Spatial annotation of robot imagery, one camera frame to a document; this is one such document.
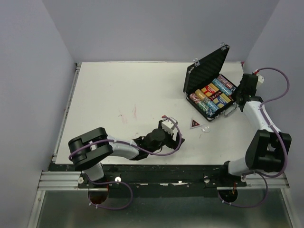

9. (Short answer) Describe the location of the green blue chip row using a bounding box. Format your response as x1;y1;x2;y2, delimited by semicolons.
197;101;214;118

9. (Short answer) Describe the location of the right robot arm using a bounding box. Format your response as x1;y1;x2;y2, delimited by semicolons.
218;74;292;186

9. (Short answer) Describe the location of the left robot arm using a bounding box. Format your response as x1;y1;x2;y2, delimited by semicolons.
68;115;185;188

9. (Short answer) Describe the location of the gold chip row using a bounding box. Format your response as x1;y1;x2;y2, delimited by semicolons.
195;89;208;101

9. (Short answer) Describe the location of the aluminium frame rail left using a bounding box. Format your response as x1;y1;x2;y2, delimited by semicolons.
38;171;80;191

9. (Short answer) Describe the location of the clear round dealer button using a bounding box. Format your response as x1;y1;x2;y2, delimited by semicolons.
201;125;210;133

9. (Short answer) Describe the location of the red card deck box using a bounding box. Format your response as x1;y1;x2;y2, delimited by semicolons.
201;83;219;97

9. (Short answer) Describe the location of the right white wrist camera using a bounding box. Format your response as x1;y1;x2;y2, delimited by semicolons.
256;74;265;88

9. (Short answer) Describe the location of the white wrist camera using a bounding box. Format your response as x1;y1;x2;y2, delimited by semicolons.
162;115;178;135
256;74;265;88

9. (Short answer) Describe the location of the aluminium table edge rail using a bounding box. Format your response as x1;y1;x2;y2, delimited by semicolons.
51;62;82;163

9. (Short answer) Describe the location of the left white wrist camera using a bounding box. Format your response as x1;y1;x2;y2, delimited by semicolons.
162;115;178;135

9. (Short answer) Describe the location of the red triangular dealer card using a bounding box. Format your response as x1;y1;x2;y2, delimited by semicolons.
190;118;201;129

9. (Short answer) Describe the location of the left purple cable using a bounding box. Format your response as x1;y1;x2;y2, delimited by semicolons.
68;116;183;211

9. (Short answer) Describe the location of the red white chip row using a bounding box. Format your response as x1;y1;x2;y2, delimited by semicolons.
189;93;201;105

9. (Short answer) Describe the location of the black poker case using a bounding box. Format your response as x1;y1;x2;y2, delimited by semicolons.
183;43;237;122

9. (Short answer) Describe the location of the light blue chip stack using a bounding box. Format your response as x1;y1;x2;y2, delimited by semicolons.
219;85;233;100
212;78;224;89
205;99;219;113

